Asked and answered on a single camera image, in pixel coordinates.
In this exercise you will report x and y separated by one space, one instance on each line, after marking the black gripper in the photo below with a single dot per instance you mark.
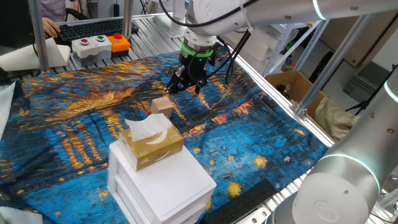
194 70

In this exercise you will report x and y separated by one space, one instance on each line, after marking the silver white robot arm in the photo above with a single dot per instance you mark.
280 12

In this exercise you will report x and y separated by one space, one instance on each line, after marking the small wooden block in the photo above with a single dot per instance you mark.
161 106

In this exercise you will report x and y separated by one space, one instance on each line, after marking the white foam packaging block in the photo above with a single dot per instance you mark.
258 43

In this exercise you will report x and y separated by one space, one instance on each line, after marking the person's bare hand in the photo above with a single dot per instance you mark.
49 27

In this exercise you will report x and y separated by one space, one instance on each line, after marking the green ringed wrist flange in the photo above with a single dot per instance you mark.
197 51

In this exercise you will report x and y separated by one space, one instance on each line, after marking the white tissue sheet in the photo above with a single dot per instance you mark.
146 126

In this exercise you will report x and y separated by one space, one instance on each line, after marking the golden tissue box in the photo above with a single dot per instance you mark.
155 151

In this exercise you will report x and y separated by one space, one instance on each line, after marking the orange emergency stop box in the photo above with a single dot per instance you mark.
119 44

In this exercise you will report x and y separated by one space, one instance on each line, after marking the starry night painting tablecloth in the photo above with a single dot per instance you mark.
248 140

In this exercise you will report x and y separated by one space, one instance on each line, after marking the small bottles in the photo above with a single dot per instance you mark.
284 90

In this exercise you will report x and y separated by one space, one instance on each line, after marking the white metal shelf rack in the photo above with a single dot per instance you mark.
281 46

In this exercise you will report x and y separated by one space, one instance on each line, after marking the grey two-button control box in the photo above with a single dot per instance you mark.
91 48

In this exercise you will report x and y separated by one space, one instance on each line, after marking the white plastic drawer unit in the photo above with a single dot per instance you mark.
174 186

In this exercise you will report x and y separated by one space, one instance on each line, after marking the black power adapter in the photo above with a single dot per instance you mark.
116 10

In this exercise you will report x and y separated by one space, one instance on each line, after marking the colourful toy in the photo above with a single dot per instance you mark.
288 67

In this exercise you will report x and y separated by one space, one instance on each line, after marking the open cardboard box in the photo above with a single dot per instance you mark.
295 82

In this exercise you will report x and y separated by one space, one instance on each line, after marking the black computer keyboard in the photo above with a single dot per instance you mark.
93 28

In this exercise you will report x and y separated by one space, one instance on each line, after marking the black foam strip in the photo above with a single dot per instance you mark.
242 202

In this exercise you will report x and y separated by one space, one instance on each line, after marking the black office chair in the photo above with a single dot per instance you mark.
76 14

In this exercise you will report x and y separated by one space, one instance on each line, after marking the diagonal aluminium strut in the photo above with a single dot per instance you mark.
332 67

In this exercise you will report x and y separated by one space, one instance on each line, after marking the beige cloth bag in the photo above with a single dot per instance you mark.
334 119

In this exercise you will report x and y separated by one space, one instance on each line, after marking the person in pink shirt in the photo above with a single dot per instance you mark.
54 9

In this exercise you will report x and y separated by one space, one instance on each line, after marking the white folded foam sheet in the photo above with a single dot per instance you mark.
25 57

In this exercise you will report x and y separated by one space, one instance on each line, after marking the grey plastic crate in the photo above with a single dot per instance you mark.
363 82

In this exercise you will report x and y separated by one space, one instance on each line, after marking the white cloth piece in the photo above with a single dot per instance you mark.
18 216
5 105

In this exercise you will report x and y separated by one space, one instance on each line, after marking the black computer monitor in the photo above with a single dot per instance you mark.
15 21

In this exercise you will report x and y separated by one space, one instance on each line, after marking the black tripod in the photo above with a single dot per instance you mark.
370 99

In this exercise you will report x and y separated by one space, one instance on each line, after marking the large brown cardboard panel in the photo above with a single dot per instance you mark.
367 37

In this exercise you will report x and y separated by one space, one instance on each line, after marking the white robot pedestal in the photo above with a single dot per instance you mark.
177 21

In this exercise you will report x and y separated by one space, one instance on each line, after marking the aluminium frame post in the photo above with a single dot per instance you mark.
127 18
38 34

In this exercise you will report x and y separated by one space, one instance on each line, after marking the aluminium table edge rail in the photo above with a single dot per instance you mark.
280 98

